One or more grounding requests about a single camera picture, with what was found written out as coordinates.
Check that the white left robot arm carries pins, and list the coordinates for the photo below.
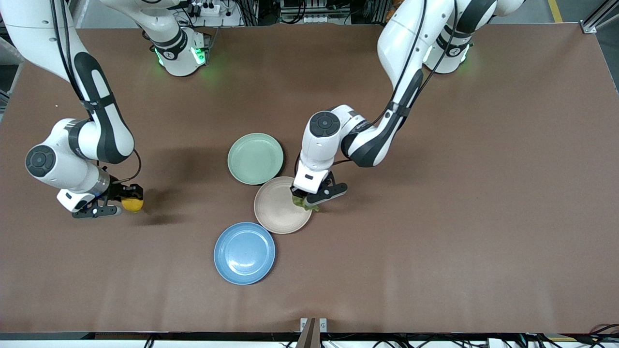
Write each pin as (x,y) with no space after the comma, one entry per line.
(319,150)

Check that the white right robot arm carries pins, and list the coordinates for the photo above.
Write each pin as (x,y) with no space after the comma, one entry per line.
(63,164)

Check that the orange packaged goods pile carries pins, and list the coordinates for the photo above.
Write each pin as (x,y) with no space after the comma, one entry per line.
(394,14)

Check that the white equipment box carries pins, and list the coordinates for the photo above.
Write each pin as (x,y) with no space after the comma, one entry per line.
(314,12)

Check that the beige round plate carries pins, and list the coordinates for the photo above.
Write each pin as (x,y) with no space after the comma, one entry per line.
(275,210)

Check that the yellow lemon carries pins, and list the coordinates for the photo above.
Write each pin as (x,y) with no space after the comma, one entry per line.
(132,206)

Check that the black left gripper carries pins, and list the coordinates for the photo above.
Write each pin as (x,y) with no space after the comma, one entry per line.
(297,192)

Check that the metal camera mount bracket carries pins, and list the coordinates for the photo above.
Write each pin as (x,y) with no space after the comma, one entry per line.
(313,331)

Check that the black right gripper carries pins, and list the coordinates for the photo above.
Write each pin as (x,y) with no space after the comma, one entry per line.
(117,191)

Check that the white power strip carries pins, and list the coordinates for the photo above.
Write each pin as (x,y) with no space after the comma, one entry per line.
(208,8)

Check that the blue round plate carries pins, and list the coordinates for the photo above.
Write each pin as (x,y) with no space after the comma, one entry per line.
(244,253)

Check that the green lettuce leaf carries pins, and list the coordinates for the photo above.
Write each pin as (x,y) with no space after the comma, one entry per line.
(300,203)

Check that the green round plate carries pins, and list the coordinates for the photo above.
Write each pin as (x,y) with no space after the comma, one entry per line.
(255,159)

